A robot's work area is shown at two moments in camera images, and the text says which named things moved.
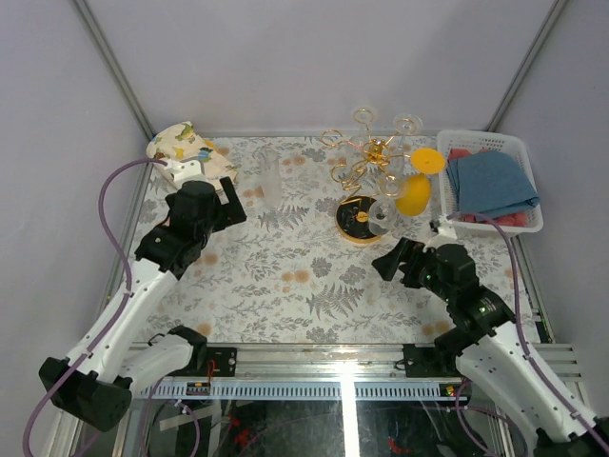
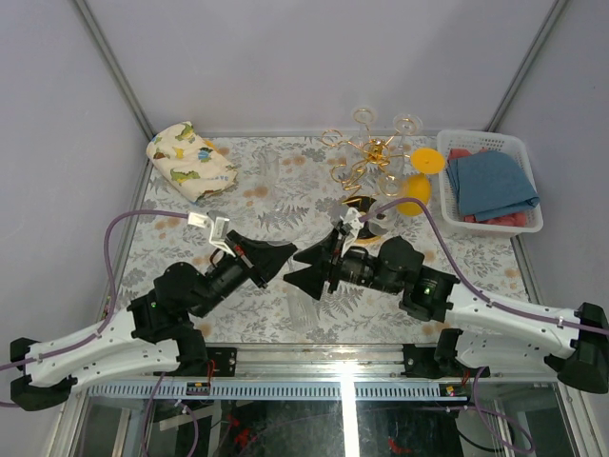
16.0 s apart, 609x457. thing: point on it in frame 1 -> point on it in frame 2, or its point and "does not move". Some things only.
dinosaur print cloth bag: (182, 143) does not move
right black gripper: (413, 251) -> (312, 279)
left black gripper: (231, 213) -> (261, 261)
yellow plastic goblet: (414, 194) does not move
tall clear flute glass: (271, 180) -> (303, 310)
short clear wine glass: (363, 116) does not move
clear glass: (382, 212) does not move
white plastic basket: (488, 183) does not move
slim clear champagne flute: (403, 124) does not move
